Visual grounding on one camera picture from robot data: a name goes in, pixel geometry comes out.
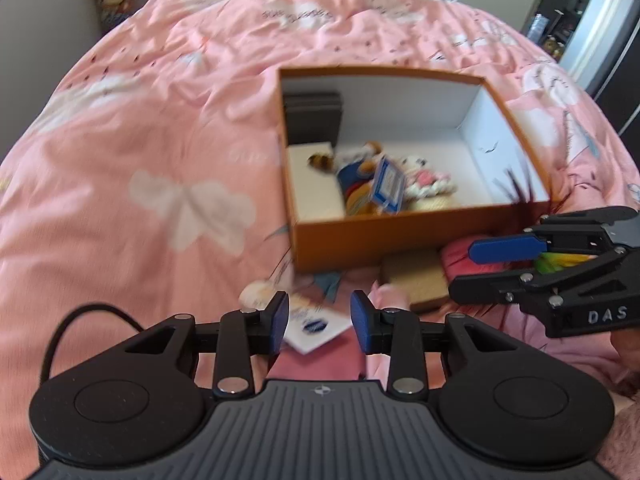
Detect pink pouch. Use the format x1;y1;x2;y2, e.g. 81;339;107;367
267;332;393;386

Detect black cable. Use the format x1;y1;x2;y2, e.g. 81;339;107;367
44;302;148;378

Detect colourful feather toy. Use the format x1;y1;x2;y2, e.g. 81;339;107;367
492;162;601;276

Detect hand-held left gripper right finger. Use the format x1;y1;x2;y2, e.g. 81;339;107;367
350;290;526;396

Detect long white box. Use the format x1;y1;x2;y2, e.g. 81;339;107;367
287;142;346;223

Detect plush toy with blue tag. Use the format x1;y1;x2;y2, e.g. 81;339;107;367
307;141;408;217

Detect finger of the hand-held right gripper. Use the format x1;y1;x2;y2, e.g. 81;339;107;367
469;206;640;266
448;247;640;306

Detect gold box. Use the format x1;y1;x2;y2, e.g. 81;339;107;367
380;247;451;313

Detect white and pink plush toy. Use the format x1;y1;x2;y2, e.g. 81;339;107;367
400;155;458;208

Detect black case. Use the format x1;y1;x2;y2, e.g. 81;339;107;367
282;91;345;146

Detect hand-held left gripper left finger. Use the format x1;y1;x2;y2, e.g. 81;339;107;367
117;290;292;398

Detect dark shelf with items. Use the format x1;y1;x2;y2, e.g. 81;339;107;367
520;0;601;61

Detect pink pompom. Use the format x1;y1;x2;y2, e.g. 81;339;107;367
440;234;531;281

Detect clear bottle with white label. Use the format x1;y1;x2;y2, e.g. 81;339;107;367
239;279;354;356

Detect pink printed blanket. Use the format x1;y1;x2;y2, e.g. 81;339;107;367
0;0;640;480

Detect orange cardboard box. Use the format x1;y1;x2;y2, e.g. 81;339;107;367
276;64;563;273

